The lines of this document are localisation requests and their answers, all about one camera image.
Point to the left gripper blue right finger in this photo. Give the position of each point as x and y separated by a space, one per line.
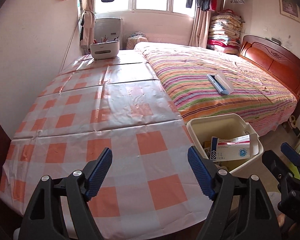
204 171

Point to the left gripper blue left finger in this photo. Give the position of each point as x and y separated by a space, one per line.
95 173

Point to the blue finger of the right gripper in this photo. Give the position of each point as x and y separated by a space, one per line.
291 154
272 162

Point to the white red medicine box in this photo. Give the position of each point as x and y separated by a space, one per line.
230 149

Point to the cream plastic trash bin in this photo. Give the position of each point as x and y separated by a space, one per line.
226 126

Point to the orange checkered tablecloth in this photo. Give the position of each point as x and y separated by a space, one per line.
150 189

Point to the wooden headboard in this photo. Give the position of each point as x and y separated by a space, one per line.
277 61

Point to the striped colourful bedspread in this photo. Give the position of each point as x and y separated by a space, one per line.
204 83

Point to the white desk organizer box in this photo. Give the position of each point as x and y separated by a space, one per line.
105 50

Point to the beige right curtain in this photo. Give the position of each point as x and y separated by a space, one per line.
200 29

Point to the beige curtain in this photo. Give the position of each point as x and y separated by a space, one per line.
87 25
200 29

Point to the stack of folded quilts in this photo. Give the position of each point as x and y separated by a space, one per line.
224 32

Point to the floral covered stool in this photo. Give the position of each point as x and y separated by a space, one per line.
134 39

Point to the grey air cooler appliance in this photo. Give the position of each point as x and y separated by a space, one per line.
108 28

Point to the beige left curtain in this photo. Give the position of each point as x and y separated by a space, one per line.
87 25

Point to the framed wall picture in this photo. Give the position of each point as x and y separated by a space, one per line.
290 9

